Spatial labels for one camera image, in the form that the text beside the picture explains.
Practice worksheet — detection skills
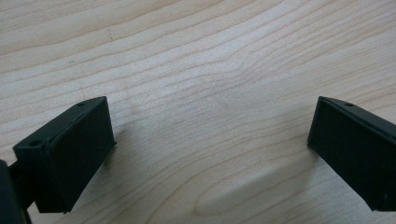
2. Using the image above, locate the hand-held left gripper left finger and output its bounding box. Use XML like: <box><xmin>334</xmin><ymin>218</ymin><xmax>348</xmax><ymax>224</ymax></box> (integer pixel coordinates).
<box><xmin>12</xmin><ymin>95</ymin><xmax>118</xmax><ymax>215</ymax></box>

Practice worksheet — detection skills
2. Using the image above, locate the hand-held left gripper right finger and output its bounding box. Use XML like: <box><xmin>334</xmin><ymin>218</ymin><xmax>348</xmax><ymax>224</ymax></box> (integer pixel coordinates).
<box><xmin>306</xmin><ymin>95</ymin><xmax>396</xmax><ymax>213</ymax></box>

